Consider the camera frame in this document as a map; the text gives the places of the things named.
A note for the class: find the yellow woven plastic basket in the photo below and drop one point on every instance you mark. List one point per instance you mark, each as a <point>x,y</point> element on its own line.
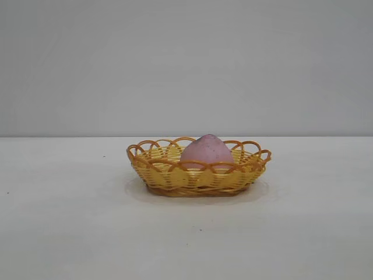
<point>175,179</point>

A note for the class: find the pink speckled peach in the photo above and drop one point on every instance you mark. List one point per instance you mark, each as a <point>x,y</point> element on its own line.
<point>206,150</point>

